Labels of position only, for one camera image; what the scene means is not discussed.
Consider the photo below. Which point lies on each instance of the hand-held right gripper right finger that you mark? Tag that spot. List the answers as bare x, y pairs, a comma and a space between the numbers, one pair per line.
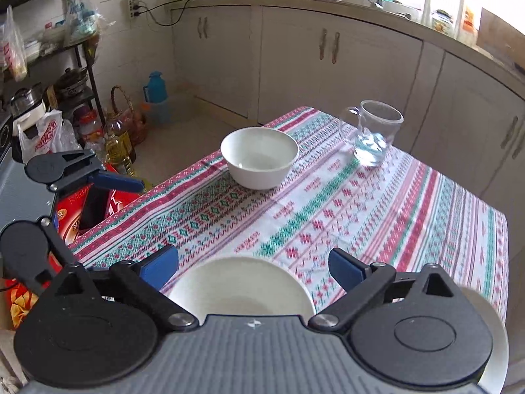
346, 269

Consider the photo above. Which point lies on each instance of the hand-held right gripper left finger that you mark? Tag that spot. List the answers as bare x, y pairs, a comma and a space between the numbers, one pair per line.
160, 264

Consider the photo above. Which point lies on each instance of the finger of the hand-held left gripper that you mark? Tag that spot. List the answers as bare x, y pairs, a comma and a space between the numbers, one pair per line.
61, 250
119, 182

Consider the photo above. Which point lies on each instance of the white floral bowl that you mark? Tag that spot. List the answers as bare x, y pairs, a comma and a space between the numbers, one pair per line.
242, 287

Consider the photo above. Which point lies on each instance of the red cardboard box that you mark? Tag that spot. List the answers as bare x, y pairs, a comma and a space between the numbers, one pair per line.
67, 217

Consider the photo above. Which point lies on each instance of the cooking oil bottle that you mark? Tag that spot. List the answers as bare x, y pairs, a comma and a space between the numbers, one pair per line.
117, 147

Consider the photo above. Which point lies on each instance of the red green patterned tablecloth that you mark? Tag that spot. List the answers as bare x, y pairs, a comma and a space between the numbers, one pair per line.
328, 221

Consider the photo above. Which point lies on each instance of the wicker basket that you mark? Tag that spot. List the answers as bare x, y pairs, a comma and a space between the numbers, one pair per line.
141, 129

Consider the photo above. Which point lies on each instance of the red lid jar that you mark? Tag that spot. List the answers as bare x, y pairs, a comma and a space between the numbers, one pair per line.
90, 129

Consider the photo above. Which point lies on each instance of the white red print plastic bag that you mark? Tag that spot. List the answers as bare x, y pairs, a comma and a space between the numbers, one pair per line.
45, 139

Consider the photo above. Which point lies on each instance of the red yellow package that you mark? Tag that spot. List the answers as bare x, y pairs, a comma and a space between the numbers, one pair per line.
22, 308

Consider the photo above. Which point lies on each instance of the steel electric cooker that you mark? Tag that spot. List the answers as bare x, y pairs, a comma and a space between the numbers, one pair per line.
26, 102

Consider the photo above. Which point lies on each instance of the teal thermos jug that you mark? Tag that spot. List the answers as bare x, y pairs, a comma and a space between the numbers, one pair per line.
158, 90

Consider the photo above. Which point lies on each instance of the dark cooking pot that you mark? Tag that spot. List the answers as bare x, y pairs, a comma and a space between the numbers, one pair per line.
69, 84

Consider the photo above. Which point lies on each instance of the clear glass mug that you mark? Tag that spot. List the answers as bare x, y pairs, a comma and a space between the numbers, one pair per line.
373, 139

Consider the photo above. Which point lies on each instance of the plastic bag with packets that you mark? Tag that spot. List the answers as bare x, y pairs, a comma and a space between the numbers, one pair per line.
12, 49

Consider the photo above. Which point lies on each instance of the white fruit print plate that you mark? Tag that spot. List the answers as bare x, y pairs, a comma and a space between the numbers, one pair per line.
494, 336

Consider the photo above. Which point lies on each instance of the blue print plastic bag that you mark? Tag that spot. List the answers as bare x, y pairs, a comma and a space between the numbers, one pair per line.
80, 16

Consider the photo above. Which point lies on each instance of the white power strip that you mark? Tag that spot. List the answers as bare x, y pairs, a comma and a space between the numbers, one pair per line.
133, 6

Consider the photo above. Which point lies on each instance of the cream kitchen cabinet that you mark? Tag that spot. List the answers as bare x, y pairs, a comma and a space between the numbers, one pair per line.
369, 69

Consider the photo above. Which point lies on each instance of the glass jar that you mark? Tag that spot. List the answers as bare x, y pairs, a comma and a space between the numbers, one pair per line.
443, 22

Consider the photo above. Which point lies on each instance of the orange label bottle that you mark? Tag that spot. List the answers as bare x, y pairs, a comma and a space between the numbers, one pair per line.
470, 24

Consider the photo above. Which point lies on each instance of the brown cutting board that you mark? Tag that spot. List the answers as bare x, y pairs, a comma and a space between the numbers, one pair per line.
500, 37

